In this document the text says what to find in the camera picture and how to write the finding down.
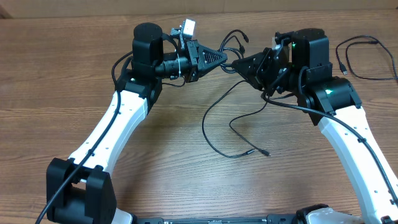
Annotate black usb cables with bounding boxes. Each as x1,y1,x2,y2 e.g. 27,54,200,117
201,29,272,159

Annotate separated black usb cable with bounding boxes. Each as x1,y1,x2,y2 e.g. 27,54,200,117
335,34,398,82

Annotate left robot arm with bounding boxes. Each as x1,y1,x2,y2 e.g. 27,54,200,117
40,19,227,223

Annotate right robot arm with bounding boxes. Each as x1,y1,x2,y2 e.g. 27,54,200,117
232,28,397,223

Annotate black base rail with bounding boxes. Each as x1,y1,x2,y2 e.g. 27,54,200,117
132,214,298,224

